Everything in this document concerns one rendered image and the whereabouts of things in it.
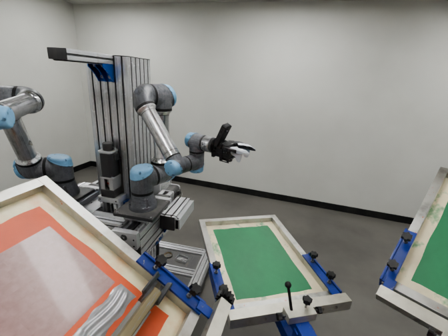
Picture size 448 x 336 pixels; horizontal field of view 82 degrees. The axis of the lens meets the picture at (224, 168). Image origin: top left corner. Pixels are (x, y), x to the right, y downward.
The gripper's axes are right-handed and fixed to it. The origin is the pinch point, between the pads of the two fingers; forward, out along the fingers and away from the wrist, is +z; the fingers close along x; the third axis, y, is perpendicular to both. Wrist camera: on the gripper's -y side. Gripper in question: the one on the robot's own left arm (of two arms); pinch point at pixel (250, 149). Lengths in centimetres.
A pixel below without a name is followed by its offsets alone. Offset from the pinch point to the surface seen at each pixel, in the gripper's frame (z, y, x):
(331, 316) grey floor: 37, 181, -89
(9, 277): -28, 17, 82
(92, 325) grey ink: -8, 32, 73
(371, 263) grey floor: 55, 195, -194
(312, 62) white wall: -84, -14, -311
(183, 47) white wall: -276, -36, -246
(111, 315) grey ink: -8, 34, 67
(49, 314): -16, 26, 79
